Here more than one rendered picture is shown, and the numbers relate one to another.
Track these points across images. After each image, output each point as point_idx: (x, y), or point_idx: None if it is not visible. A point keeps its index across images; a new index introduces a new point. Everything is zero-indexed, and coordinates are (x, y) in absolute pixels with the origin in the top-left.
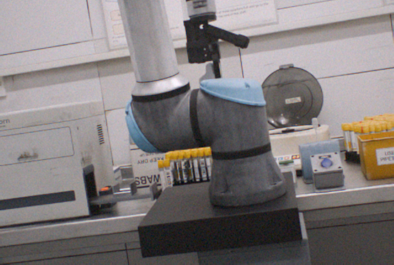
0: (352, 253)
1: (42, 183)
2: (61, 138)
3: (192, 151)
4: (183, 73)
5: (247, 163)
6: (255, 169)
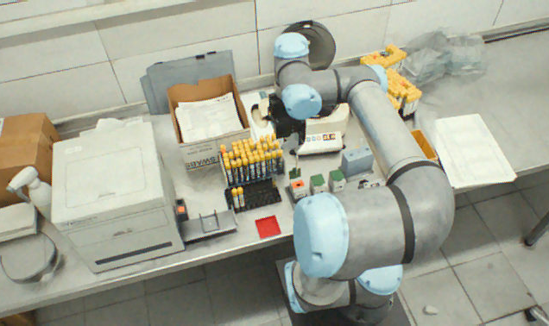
0: None
1: (140, 244)
2: (155, 217)
3: (250, 160)
4: (194, 19)
5: (381, 308)
6: (385, 307)
